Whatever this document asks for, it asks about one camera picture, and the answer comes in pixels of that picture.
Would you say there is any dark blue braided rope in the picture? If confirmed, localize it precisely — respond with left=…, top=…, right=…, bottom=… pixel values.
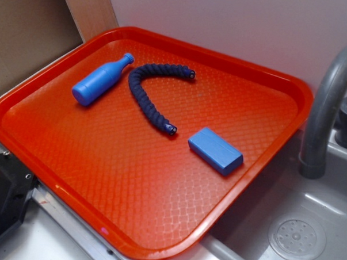
left=125, top=62, right=196, bottom=138

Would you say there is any red plastic tray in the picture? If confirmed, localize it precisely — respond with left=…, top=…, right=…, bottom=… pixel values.
left=0, top=27, right=313, bottom=260

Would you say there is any brown cardboard panel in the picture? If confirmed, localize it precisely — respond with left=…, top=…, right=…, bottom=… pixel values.
left=0, top=0, right=82, bottom=96

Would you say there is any grey curved faucet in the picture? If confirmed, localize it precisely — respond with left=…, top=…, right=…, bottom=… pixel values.
left=298, top=46, right=347, bottom=179

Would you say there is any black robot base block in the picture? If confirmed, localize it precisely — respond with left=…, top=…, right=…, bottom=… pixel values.
left=0, top=151, right=37, bottom=240

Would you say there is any blue plastic bottle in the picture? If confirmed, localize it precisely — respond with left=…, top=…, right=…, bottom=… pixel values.
left=71, top=53, right=135, bottom=106

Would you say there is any grey sink drain strainer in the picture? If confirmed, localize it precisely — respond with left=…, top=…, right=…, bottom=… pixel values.
left=268, top=214, right=327, bottom=260

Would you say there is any light wooden board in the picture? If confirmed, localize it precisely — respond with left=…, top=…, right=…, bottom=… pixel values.
left=65, top=0, right=119, bottom=43

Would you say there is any grey toy sink basin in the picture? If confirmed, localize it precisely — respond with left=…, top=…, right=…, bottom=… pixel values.
left=202, top=135, right=347, bottom=260

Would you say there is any blue rectangular block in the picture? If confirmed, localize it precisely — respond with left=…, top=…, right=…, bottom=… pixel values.
left=188, top=127, right=244, bottom=176

